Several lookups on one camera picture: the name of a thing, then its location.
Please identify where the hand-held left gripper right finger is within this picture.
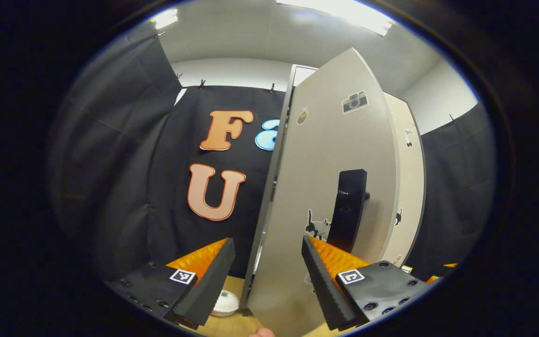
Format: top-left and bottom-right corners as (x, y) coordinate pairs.
(301, 235), (429, 332)

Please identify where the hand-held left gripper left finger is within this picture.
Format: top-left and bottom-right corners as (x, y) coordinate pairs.
(105, 238), (236, 330)

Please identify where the white cabinet door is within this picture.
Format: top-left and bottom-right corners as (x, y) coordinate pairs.
(382, 91), (427, 267)
(244, 48), (401, 337)

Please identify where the white shoe cabinet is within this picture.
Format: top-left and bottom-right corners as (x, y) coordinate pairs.
(241, 63), (320, 312)

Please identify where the white round object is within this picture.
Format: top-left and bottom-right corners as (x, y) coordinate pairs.
(212, 290), (240, 318)

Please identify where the black backdrop cloth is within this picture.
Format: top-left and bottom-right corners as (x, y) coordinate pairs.
(47, 32), (182, 281)
(147, 84), (293, 278)
(405, 102), (498, 281)

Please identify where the narrow ceiling light strip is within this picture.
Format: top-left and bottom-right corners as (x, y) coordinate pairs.
(150, 8), (179, 29)

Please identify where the wide ceiling light panel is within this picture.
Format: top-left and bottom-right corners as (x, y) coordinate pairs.
(277, 0), (394, 37)

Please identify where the black door handle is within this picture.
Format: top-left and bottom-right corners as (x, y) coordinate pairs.
(327, 169), (371, 253)

